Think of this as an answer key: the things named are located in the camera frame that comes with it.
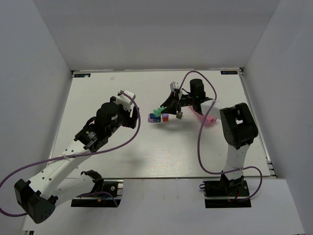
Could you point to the green hospital wood block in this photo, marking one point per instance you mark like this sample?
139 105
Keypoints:
158 112

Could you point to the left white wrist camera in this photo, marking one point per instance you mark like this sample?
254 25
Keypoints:
122 98

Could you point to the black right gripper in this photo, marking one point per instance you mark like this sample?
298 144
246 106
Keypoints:
176 104

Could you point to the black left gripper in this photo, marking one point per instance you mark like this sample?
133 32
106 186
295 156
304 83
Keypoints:
133 116

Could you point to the left blue table label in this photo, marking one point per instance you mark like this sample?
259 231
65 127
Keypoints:
82 75

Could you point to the blue table label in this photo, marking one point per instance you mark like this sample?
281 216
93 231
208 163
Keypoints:
82 75
229 72

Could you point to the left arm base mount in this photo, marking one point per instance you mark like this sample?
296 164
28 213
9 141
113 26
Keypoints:
104 194

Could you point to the brown window wood block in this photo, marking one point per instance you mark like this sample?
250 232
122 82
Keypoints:
179 115

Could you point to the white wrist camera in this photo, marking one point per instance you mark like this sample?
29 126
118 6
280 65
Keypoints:
122 98
174 86

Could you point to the large lilac wood block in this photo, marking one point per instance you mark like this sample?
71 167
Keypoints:
151 120

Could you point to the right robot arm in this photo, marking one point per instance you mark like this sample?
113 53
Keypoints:
238 125

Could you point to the pink plastic box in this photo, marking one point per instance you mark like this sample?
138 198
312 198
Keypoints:
209 121

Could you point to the right blue table label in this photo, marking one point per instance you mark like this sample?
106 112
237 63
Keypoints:
229 72

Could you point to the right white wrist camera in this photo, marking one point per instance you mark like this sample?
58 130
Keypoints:
174 86

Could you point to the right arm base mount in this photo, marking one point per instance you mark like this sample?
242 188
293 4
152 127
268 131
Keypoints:
216 196

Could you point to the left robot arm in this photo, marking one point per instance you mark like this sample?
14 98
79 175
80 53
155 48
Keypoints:
41 194

